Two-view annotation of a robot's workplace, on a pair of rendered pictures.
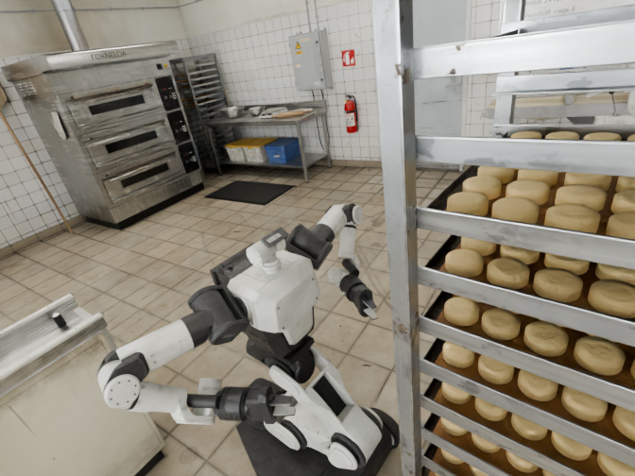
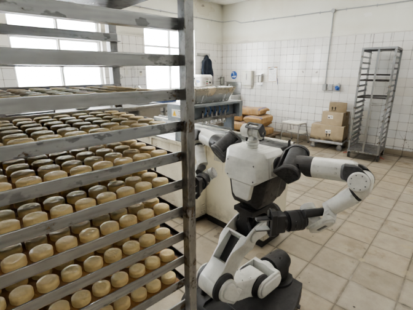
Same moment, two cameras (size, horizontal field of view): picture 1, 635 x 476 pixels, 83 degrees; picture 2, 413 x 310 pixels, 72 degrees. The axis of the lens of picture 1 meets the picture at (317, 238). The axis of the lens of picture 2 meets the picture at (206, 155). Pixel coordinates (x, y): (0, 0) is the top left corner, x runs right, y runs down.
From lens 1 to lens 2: 1.51 m
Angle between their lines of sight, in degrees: 86
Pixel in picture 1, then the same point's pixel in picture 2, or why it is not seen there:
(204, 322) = (214, 139)
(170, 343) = (204, 136)
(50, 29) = not seen: outside the picture
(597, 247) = not seen: hidden behind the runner
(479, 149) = (90, 35)
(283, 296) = (232, 155)
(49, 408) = not seen: hidden behind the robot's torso
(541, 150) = (72, 33)
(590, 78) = (135, 18)
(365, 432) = (209, 275)
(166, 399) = (197, 155)
